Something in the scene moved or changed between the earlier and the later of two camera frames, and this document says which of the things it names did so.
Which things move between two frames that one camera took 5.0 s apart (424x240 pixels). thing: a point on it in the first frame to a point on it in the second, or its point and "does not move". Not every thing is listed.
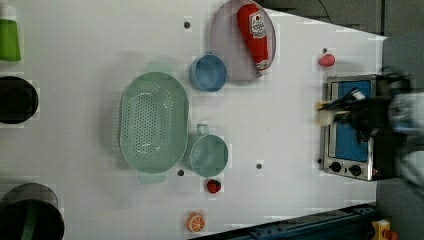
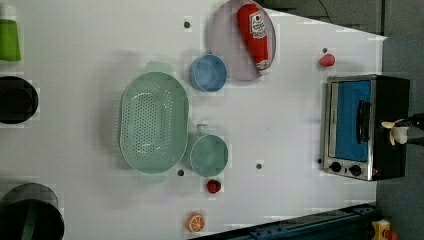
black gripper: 368,116 to 416,120
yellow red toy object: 381,231 does not move
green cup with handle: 208,153 does not move
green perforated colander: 154,122 does not move
